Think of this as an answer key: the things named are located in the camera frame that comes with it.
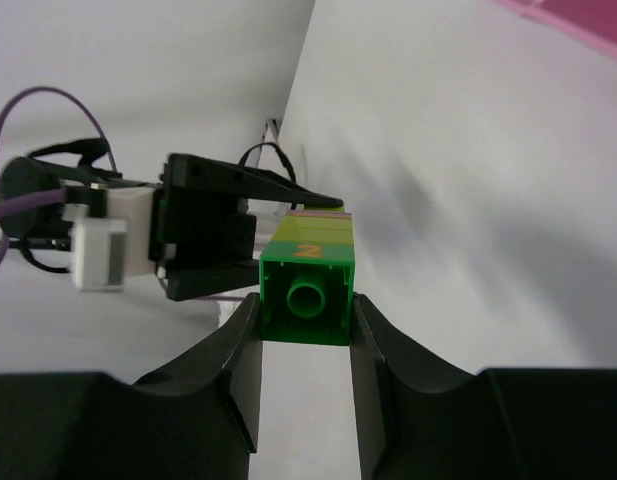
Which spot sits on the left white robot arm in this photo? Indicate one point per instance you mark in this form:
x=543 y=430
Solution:
x=35 y=188

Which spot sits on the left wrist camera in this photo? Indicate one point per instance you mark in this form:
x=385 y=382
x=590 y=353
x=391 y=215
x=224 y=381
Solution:
x=105 y=250

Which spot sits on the large pink bin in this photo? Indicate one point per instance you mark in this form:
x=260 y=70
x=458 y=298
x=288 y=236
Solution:
x=591 y=22

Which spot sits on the long multicolour brick stack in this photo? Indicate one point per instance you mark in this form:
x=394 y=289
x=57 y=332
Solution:
x=307 y=273

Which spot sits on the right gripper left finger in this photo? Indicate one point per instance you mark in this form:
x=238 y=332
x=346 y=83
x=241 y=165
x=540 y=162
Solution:
x=196 y=417

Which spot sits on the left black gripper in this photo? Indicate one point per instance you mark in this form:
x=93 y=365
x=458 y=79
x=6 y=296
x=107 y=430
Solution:
x=203 y=236

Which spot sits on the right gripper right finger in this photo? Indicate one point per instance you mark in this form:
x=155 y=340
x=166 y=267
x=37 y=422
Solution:
x=420 y=417

